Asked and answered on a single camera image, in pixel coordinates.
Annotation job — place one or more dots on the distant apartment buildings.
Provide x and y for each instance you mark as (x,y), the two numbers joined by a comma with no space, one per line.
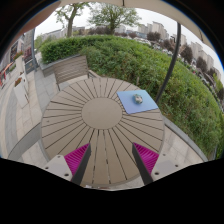
(156,28)

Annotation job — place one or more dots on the grey storefront building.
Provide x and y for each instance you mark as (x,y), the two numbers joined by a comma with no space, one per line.
(10,63)

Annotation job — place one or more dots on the grey slatted wooden chair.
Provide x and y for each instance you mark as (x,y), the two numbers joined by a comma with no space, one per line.
(71,68)

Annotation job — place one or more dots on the beige patio umbrella canopy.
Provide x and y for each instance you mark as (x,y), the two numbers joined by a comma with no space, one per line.
(150,4)

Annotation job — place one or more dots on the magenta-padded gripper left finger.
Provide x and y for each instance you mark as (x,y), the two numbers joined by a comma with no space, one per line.
(60,166)

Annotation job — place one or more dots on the tall grey sign pillar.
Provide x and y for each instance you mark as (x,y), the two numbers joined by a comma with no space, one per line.
(29,53)

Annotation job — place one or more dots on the thin-trunked leaning tree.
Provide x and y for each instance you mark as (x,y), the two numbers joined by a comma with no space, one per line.
(70,23)

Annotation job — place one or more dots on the blue rectangular mouse pad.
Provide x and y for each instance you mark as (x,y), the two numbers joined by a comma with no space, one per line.
(128,105)

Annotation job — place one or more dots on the dark curved umbrella pole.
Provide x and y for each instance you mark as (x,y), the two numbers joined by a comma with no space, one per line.
(173,56)

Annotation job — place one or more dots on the translucent green computer mouse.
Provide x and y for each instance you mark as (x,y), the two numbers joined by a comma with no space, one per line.
(137,98)

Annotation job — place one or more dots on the white planter with red flowers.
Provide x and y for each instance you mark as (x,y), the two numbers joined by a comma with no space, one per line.
(20,93)

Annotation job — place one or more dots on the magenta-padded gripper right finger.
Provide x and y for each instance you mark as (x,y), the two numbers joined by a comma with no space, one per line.
(164,166)

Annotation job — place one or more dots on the round-crowned green tree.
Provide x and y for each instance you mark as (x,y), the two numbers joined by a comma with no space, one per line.
(113,15)

